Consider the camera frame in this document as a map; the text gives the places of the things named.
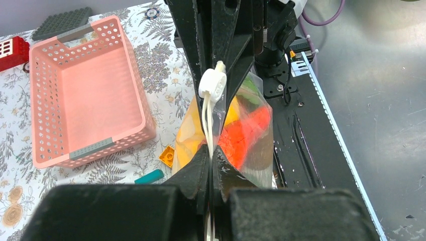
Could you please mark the red grid block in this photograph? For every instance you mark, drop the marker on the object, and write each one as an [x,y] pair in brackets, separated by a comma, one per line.
[14,52]

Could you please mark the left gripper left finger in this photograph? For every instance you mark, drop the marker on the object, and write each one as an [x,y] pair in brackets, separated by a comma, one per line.
[174,210]

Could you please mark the orange square brick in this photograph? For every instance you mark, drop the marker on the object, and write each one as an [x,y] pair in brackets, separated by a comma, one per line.
[167,156]

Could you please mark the orange carrot toy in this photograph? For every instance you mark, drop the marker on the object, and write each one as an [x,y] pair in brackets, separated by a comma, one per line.
[241,133]

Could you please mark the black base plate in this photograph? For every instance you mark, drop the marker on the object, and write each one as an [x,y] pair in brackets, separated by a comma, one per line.
[310,151]

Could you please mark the teal small brick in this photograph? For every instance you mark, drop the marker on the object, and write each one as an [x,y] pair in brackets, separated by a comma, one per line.
[151,177]

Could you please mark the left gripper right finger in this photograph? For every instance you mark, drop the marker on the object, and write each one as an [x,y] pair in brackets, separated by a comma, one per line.
[250,213]

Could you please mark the yellow pepper toy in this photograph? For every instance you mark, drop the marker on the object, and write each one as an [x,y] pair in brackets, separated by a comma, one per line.
[190,136]

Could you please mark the clear zip top bag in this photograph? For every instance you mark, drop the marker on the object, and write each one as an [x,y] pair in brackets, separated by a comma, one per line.
[212,116]

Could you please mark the green pepper toy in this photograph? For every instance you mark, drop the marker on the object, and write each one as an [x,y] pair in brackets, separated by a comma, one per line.
[249,91]

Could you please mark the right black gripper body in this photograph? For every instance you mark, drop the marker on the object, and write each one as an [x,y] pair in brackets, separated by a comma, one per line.
[274,29]

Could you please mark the pink plastic basket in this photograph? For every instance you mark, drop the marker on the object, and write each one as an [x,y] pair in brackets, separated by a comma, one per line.
[87,96]

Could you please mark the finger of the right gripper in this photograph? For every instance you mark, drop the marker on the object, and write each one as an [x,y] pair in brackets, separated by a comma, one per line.
[192,21]
[232,40]

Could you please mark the dark grey baseplate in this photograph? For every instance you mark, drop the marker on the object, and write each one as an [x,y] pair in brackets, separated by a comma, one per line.
[60,23]

